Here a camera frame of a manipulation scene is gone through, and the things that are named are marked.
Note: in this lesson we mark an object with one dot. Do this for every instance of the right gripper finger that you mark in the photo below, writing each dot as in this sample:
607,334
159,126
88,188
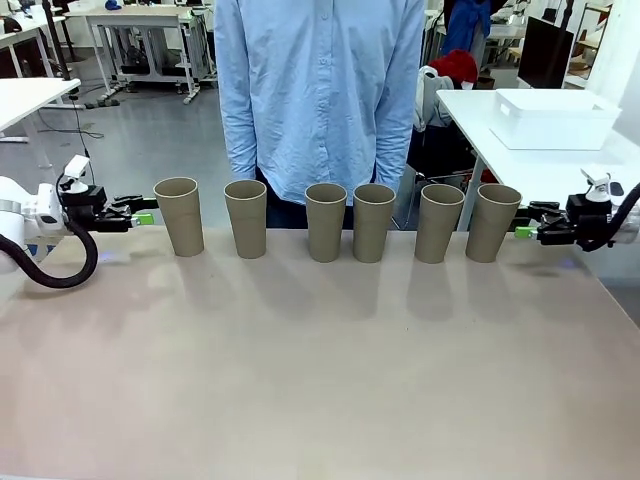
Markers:
545,206
547,231

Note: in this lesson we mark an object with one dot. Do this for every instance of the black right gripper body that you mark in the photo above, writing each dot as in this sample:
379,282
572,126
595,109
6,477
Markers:
587,220

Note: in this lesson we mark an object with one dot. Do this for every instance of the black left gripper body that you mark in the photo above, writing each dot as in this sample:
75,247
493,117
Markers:
82,207

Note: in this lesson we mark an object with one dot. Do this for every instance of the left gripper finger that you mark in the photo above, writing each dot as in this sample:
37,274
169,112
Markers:
132,203
120,221

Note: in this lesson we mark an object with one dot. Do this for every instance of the tan plastic cup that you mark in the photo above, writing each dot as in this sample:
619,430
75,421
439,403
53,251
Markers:
326,230
185,225
374,230
437,230
490,230
247,227

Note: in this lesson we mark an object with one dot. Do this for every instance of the white plastic basket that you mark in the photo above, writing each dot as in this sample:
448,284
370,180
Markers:
555,125

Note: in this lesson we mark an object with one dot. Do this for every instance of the person's left forearm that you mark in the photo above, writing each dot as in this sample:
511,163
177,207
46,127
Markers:
395,155

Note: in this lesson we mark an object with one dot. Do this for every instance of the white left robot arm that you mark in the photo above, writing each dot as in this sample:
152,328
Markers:
15,210

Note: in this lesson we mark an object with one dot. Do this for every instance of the person's right forearm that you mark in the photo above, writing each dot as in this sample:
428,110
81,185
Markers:
239,150

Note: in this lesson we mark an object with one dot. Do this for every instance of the white table with black pole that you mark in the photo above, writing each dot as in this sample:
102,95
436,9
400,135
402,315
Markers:
30,97

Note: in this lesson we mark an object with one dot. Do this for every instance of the white side table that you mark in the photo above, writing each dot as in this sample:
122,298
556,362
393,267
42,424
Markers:
465,107

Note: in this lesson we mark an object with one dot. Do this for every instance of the shelf with cardboard boxes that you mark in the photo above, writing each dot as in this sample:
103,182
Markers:
582,60

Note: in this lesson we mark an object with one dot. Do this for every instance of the black monitor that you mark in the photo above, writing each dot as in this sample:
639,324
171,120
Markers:
545,52

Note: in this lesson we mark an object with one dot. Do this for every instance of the red jacket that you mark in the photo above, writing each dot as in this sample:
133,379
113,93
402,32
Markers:
455,64

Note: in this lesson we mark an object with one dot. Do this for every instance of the black stand pole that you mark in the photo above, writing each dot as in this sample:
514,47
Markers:
56,40

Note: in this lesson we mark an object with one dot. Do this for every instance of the blue hanging jacket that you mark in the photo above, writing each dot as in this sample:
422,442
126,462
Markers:
465,27

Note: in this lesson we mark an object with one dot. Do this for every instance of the person in blue shirt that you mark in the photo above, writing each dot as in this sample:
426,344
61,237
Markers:
320,90

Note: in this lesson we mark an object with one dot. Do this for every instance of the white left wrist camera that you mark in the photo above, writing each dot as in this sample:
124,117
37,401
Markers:
76,172

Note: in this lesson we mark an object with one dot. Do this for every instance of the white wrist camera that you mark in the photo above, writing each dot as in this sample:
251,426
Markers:
600,186
76,172

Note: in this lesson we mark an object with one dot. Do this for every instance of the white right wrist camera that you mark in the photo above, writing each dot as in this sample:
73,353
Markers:
600,186

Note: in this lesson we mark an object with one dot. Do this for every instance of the grey metal frame desk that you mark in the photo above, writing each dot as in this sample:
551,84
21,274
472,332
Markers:
135,20

